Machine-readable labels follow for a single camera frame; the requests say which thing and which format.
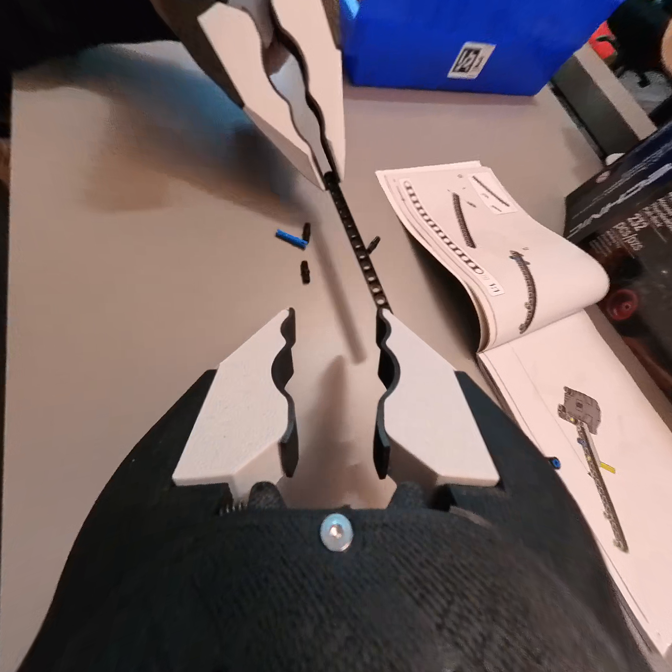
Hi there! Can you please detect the white instruction booklet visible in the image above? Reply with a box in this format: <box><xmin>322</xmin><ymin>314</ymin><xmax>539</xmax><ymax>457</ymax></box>
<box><xmin>375</xmin><ymin>160</ymin><xmax>672</xmax><ymax>657</ymax></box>

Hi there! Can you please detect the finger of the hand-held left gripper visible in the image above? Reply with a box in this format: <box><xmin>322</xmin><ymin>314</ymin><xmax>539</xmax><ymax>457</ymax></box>
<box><xmin>270</xmin><ymin>0</ymin><xmax>345</xmax><ymax>182</ymax></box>
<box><xmin>197</xmin><ymin>0</ymin><xmax>337</xmax><ymax>191</ymax></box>

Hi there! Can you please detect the black toy beam with holes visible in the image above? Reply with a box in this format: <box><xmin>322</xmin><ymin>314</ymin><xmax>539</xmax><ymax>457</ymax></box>
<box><xmin>322</xmin><ymin>170</ymin><xmax>392</xmax><ymax>317</ymax></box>

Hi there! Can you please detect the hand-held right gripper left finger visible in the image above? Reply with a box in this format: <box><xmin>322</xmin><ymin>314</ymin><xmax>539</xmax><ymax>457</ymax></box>
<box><xmin>172</xmin><ymin>308</ymin><xmax>300</xmax><ymax>499</ymax></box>

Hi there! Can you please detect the black toy set box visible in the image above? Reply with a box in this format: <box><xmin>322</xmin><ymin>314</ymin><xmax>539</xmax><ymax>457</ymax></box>
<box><xmin>564</xmin><ymin>121</ymin><xmax>672</xmax><ymax>400</ymax></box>

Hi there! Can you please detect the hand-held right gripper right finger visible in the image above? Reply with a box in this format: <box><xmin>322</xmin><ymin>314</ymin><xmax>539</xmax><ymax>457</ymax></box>
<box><xmin>373</xmin><ymin>308</ymin><xmax>501</xmax><ymax>493</ymax></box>

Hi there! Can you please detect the blue bin with white label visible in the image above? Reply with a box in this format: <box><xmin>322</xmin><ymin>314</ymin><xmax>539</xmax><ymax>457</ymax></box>
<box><xmin>338</xmin><ymin>0</ymin><xmax>625</xmax><ymax>98</ymax></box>

